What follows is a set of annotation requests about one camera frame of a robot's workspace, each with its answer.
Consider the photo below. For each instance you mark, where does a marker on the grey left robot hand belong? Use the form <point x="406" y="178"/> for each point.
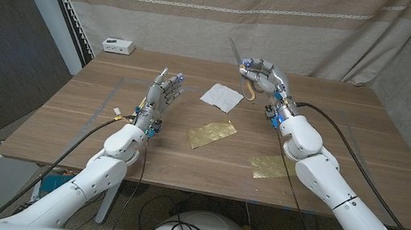
<point x="156" y="99"/>

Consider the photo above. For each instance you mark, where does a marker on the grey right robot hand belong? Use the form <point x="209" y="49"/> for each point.
<point x="276" y="80"/>

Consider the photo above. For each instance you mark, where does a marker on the white tissue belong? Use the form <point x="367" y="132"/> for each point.
<point x="222" y="97"/>

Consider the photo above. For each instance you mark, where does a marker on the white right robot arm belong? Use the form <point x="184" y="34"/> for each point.
<point x="322" y="177"/>

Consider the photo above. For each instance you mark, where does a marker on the grey tape outline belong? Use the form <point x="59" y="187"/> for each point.
<point x="109" y="96"/>

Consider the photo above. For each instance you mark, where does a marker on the gold foil tape sheet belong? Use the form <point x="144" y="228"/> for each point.
<point x="267" y="167"/>
<point x="208" y="134"/>

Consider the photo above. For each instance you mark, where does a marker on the white power strip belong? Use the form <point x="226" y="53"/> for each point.
<point x="117" y="47"/>

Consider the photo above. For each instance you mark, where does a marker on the white table leg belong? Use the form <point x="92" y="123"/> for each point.
<point x="105" y="210"/>

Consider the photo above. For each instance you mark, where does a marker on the black curtain edge strip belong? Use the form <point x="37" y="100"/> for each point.
<point x="67" y="8"/>

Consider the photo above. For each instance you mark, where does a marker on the teal box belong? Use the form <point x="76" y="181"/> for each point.
<point x="56" y="182"/>

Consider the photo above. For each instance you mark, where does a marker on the white door frame post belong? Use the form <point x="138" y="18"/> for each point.
<point x="54" y="19"/>

